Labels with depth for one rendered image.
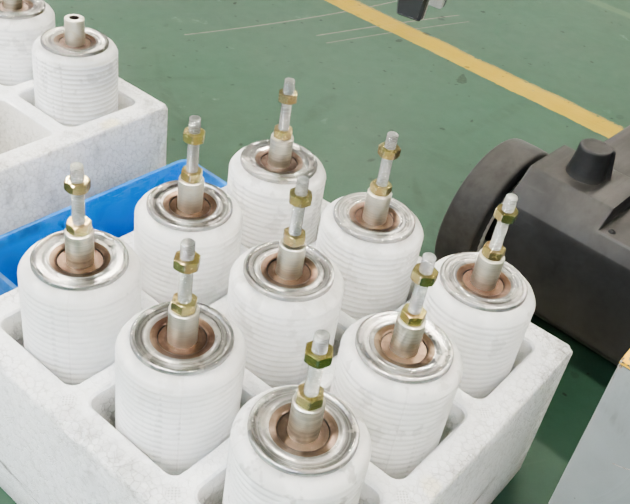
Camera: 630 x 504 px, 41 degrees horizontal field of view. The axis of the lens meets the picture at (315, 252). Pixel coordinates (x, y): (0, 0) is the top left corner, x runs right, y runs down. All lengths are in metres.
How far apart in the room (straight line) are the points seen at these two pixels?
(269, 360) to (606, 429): 0.26
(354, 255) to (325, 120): 0.72
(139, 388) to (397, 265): 0.27
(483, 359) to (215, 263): 0.24
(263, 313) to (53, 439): 0.19
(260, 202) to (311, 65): 0.84
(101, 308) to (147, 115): 0.41
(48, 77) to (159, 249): 0.34
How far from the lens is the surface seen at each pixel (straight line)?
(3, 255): 0.95
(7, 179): 0.95
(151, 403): 0.62
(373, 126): 1.45
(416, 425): 0.65
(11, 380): 0.71
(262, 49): 1.66
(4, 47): 1.10
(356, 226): 0.76
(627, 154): 1.20
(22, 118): 1.05
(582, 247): 0.97
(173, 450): 0.65
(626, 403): 0.63
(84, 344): 0.70
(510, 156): 1.05
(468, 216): 1.02
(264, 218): 0.82
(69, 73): 1.00
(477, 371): 0.74
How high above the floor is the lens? 0.69
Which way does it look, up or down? 37 degrees down
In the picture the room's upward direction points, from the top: 10 degrees clockwise
